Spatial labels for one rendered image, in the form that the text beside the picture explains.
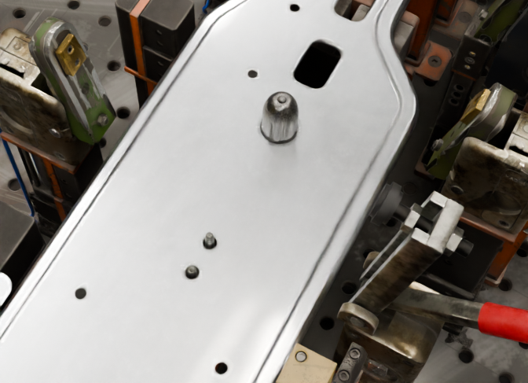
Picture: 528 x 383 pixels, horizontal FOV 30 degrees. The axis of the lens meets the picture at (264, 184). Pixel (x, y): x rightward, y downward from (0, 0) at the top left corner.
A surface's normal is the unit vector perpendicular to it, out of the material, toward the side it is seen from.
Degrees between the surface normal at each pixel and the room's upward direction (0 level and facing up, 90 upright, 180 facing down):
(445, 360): 0
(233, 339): 0
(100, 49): 0
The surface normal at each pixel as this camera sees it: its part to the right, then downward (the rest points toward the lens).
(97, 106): 0.87, 0.32
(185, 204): 0.04, -0.45
